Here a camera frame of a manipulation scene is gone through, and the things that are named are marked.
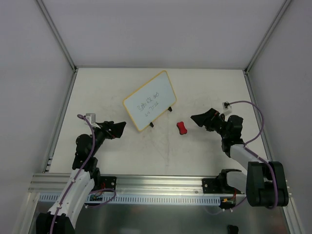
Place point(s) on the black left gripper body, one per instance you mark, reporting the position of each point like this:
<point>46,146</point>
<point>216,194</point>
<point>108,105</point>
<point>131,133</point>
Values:
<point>110,129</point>

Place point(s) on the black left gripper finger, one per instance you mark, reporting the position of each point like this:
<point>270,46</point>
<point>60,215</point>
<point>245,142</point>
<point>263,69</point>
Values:
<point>117,129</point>
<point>107,123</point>

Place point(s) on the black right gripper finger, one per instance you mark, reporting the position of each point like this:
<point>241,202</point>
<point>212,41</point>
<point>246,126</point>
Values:
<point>212,111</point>
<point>200,119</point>

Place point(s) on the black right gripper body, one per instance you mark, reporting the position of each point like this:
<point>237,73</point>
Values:
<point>210,121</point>

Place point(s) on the red bone-shaped eraser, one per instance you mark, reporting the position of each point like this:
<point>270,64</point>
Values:
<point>181,128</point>

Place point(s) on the yellow framed whiteboard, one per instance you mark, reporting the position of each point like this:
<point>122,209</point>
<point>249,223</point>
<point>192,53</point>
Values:
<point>150,101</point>

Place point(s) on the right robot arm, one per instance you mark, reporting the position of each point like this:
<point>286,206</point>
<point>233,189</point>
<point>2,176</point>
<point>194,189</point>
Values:
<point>264,182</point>

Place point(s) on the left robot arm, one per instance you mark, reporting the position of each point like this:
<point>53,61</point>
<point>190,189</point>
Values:
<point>84,180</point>

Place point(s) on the black object at bottom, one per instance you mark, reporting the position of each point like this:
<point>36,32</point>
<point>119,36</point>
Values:
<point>232,229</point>

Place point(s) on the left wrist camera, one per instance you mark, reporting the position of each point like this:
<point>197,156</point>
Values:
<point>91,117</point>

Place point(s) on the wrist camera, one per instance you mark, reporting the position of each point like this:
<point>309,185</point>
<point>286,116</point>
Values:
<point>227,109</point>
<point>91,117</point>

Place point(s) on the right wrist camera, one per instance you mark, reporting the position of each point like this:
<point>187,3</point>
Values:
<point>227,109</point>

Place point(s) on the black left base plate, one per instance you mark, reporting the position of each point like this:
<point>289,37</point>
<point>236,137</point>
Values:
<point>105,182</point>

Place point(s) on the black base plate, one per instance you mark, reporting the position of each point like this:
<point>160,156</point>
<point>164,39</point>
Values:
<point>105,182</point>
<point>217,186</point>

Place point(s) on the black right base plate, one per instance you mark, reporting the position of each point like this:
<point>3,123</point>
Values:
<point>217,186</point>

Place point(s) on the aluminium mounting rail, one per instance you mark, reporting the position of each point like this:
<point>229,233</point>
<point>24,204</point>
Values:
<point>127,184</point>

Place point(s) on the white slotted cable duct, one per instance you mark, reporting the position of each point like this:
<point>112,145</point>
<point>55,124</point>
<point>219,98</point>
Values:
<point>200,200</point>

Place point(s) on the left aluminium frame post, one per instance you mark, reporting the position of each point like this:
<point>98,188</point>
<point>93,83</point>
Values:
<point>56,34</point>

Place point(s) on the aluminium frame post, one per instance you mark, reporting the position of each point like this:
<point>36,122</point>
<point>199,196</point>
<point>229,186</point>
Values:
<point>276,20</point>
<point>56,34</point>

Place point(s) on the right aluminium frame post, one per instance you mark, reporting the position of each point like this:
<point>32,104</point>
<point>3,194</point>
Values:
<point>276,20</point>

